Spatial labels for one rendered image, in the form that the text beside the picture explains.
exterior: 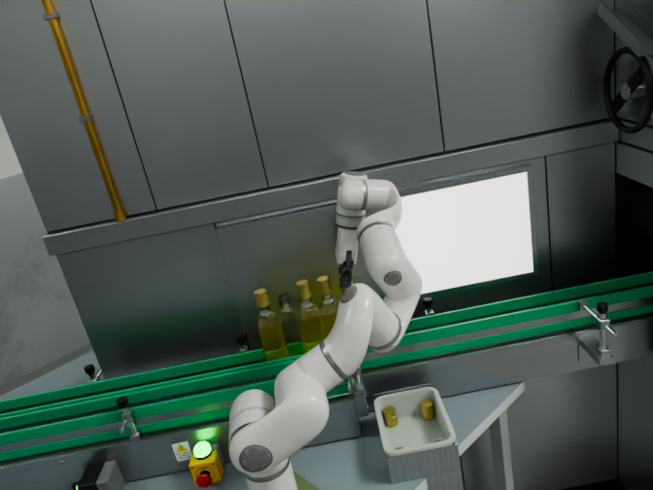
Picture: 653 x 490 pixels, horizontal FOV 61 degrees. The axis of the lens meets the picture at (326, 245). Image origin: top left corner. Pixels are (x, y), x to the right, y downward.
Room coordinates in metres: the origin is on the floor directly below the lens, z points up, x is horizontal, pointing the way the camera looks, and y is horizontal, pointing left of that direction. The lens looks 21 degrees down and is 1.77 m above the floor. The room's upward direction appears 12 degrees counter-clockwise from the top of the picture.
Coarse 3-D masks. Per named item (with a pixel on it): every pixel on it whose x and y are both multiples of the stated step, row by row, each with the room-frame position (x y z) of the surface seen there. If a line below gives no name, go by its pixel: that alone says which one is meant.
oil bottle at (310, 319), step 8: (312, 304) 1.37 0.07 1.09; (304, 312) 1.35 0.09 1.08; (312, 312) 1.35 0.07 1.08; (304, 320) 1.35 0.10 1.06; (312, 320) 1.35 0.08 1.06; (320, 320) 1.35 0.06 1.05; (304, 328) 1.35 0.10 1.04; (312, 328) 1.35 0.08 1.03; (320, 328) 1.35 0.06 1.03; (304, 336) 1.35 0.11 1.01; (312, 336) 1.35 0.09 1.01; (320, 336) 1.35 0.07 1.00; (312, 344) 1.35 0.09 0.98
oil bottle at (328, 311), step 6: (336, 300) 1.38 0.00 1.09; (324, 306) 1.35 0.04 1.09; (330, 306) 1.35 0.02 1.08; (336, 306) 1.35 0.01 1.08; (324, 312) 1.35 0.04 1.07; (330, 312) 1.35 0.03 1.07; (336, 312) 1.35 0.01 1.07; (324, 318) 1.35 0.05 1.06; (330, 318) 1.35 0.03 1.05; (324, 324) 1.35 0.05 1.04; (330, 324) 1.35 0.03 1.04; (324, 330) 1.35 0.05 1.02; (330, 330) 1.35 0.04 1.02
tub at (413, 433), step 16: (384, 400) 1.24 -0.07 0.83; (400, 400) 1.24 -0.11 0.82; (416, 400) 1.24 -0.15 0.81; (432, 400) 1.23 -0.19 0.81; (400, 416) 1.24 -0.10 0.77; (416, 416) 1.23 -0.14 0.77; (384, 432) 1.11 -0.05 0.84; (400, 432) 1.18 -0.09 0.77; (416, 432) 1.17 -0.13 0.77; (432, 432) 1.16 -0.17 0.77; (448, 432) 1.08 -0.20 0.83; (384, 448) 1.05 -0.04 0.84; (416, 448) 1.03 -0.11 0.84; (432, 448) 1.03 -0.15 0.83
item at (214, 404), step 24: (264, 384) 1.24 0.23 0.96; (144, 408) 1.24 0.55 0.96; (168, 408) 1.24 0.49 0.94; (192, 408) 1.24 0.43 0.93; (216, 408) 1.24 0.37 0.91; (24, 432) 1.25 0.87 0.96; (48, 432) 1.25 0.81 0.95; (72, 432) 1.25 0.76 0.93; (96, 432) 1.25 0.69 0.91; (144, 432) 1.24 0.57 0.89; (0, 456) 1.25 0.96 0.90
